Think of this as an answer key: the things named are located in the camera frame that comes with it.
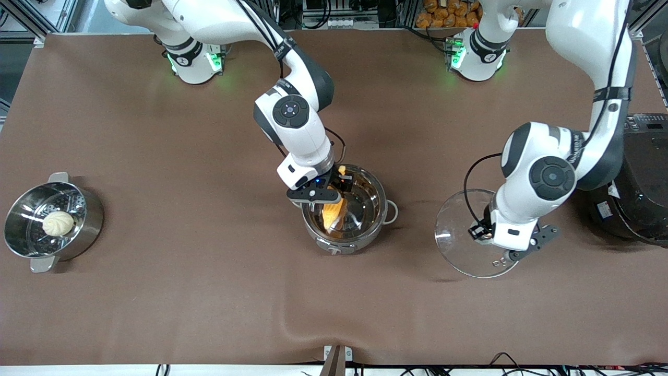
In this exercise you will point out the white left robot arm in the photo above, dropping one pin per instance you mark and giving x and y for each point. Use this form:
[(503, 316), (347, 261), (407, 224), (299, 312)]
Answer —
[(550, 177)]

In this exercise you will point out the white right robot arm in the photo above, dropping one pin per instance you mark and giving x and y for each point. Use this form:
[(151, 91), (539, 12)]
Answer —
[(292, 112)]

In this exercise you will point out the brown table mat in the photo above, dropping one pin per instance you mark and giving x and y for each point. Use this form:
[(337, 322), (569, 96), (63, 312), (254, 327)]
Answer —
[(209, 303)]

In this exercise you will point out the basket of bread rolls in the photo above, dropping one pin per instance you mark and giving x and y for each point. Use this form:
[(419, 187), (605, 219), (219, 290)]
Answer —
[(449, 13)]

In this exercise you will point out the steel steamer pot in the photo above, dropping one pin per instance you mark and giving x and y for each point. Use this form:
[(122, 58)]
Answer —
[(88, 219)]

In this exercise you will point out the round glass pot lid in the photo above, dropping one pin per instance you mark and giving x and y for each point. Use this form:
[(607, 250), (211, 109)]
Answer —
[(459, 245)]

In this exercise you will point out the grey camera bracket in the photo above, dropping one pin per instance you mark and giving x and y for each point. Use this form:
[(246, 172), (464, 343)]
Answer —
[(337, 359)]

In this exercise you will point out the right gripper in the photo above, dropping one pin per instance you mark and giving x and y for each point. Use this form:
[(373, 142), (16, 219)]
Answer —
[(334, 181)]

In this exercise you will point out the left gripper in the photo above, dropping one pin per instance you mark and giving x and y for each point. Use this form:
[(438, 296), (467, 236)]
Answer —
[(479, 230)]

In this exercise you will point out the white steamed bun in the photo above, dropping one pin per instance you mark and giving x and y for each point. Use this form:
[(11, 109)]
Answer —
[(58, 223)]

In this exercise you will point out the yellow corn cob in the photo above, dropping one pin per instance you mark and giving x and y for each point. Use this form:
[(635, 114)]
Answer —
[(334, 211)]

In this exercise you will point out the black rice cooker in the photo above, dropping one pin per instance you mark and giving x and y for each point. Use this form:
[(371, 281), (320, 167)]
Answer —
[(647, 172)]

